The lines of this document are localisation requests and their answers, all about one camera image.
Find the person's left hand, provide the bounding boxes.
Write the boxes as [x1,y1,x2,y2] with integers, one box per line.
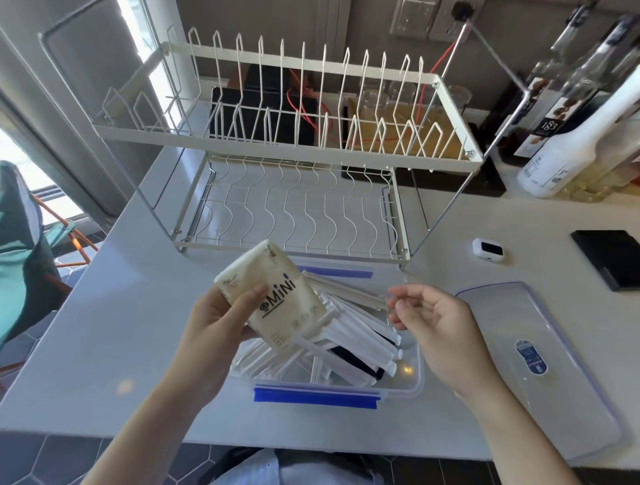
[170,285,271,408]

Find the person's right hand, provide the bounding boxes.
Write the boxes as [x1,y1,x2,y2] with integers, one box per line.
[387,284,503,400]

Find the cream tissue pack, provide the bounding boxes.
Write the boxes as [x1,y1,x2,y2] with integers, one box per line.
[214,239,329,353]

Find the person's right forearm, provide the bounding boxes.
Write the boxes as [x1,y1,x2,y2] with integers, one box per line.
[452,371,585,485]

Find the person's left forearm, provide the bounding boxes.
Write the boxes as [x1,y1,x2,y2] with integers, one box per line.
[80,370,226,485]

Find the pile of white wrapped sticks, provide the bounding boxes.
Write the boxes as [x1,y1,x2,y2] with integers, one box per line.
[232,270,405,388]

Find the clear plastic container blue clips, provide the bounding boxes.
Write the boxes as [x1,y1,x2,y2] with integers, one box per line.
[227,257,427,411]

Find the small white device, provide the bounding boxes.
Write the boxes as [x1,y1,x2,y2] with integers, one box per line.
[472,238,506,262]

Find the black tray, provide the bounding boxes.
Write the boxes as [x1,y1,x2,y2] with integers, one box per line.
[341,150,507,198]

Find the clear container lid blue label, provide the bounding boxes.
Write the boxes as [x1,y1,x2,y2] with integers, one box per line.
[454,281,627,463]

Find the person's grey clothing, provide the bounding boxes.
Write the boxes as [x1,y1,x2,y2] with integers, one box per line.
[200,447,397,485]

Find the yellow wooden board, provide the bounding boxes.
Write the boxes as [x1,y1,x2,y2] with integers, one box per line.
[347,97,464,160]

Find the black flat box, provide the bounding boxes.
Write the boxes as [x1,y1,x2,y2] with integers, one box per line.
[571,230,640,292]

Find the white plastic bottle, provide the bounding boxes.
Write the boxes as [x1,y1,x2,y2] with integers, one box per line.
[516,65,640,199]

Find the clear bottle yellowish liquid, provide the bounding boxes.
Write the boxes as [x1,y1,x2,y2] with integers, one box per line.
[560,115,640,204]

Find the glass bottle white label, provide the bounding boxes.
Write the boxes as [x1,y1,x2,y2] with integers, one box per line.
[512,15,640,161]

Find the glass bottle dark label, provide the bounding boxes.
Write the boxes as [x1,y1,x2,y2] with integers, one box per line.
[492,0,598,161]

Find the glass window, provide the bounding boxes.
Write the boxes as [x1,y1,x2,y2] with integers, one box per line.
[0,0,201,226]

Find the white wire dish rack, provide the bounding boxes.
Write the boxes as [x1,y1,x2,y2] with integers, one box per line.
[39,0,532,266]

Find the red cable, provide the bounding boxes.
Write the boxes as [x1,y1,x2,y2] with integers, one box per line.
[286,42,458,147]

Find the teal chair orange frame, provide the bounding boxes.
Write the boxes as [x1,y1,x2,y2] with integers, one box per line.
[0,161,101,381]

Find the grey wall socket with plug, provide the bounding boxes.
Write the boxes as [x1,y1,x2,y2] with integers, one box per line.
[430,0,485,44]

